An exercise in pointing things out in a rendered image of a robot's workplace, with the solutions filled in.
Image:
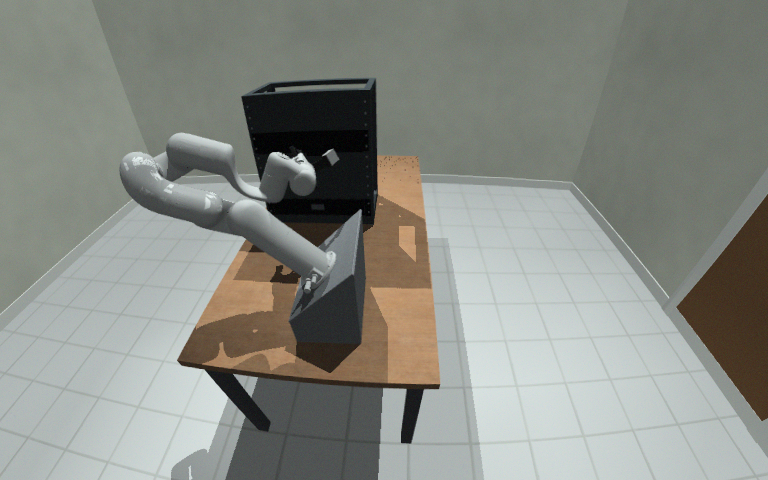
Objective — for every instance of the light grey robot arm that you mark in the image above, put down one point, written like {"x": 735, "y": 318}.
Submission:
{"x": 144, "y": 181}

